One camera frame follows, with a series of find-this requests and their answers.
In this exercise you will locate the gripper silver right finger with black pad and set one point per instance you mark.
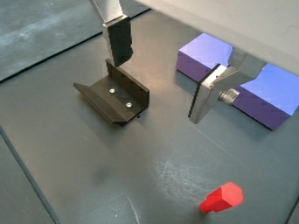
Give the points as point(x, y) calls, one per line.
point(217, 88)

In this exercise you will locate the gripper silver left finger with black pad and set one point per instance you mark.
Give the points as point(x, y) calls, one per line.
point(117, 29)

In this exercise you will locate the red peg object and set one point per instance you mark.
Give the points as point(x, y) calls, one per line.
point(226, 197)

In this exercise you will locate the purple board block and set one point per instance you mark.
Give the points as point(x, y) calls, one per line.
point(269, 98)

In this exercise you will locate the black metal bracket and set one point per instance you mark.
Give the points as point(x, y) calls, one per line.
point(118, 96)

